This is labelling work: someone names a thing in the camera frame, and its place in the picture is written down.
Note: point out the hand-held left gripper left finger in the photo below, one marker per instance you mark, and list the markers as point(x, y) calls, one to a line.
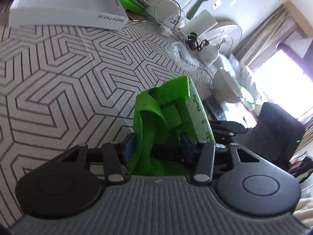
point(128, 149)

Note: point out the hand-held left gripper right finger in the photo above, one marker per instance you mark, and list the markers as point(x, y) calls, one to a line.
point(187, 146)

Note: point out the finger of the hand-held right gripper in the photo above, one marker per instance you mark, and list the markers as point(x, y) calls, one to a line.
point(229, 128)

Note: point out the green shopping bag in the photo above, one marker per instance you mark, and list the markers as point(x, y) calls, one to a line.
point(146, 127)

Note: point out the white round bowl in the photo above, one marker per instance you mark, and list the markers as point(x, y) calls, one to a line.
point(226, 85)

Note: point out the bright window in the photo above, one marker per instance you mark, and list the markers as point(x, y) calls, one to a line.
point(281, 83)

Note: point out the white round device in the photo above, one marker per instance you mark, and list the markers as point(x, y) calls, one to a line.
point(210, 53)

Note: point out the clear plastic wrap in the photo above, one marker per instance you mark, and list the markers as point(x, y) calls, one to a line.
point(182, 51)

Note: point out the white round fan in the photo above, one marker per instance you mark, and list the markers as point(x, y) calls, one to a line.
point(227, 36)

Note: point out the beige curtain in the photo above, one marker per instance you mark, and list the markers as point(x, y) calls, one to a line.
point(269, 29)

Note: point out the white flat board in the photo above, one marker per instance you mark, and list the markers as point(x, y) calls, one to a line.
point(205, 20)

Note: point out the white charger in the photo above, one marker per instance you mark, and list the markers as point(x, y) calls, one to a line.
point(171, 25)

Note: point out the brown flat packet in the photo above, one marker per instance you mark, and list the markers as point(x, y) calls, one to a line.
point(132, 16)

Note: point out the green flat packet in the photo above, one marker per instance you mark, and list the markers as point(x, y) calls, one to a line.
point(127, 2)

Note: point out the white tablet box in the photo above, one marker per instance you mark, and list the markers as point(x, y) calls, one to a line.
point(61, 7)

